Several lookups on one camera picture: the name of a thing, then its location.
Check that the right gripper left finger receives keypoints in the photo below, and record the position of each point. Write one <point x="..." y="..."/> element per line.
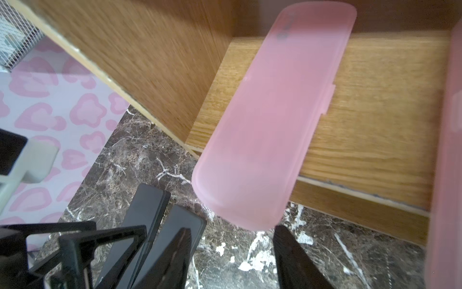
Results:
<point x="171" y="268"/>

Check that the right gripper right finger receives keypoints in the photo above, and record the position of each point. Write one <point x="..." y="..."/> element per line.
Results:
<point x="294" y="267"/>

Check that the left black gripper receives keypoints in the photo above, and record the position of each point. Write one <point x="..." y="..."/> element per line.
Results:
<point x="77" y="246"/>

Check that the pink pencil case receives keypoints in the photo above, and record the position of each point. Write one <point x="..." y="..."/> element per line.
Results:
<point x="250" y="165"/>
<point x="443" y="265"/>

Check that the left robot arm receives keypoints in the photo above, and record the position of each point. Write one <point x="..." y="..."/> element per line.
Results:
<point x="30" y="161"/>

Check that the wooden three-tier shelf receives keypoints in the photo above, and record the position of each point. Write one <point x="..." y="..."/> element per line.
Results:
<point x="373" y="155"/>

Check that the white mesh side basket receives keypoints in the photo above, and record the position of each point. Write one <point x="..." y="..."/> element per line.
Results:
<point x="18" y="37"/>

